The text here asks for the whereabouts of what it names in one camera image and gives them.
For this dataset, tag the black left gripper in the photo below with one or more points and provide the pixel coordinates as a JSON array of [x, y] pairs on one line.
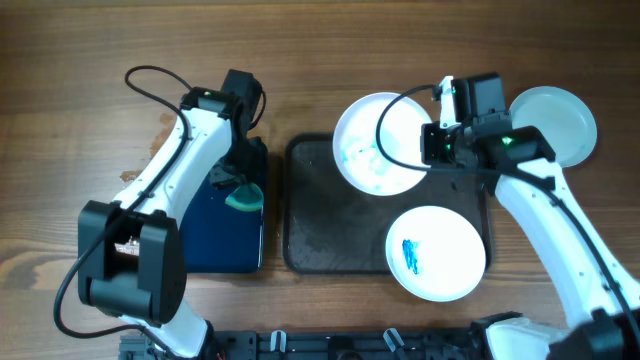
[[220, 176]]

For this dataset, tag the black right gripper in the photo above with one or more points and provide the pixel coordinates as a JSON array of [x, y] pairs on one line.
[[431, 153]]

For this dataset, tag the green yellow sponge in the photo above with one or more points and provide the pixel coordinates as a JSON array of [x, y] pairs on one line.
[[247, 197]]

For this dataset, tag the pale blue plate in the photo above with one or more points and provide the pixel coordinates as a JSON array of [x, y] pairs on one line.
[[565, 121]]

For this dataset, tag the white plate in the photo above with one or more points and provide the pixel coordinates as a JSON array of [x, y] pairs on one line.
[[435, 253], [357, 154]]

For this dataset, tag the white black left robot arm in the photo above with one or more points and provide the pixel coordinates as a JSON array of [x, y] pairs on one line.
[[130, 262]]

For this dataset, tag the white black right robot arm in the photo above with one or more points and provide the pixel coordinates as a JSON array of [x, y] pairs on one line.
[[599, 297]]

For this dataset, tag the black water tray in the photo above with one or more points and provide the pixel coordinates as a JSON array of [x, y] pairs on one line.
[[219, 239]]

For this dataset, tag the dark brown serving tray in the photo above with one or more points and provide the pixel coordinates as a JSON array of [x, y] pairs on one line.
[[332, 228]]

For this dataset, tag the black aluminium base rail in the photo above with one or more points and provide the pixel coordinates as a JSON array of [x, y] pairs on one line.
[[447, 344]]

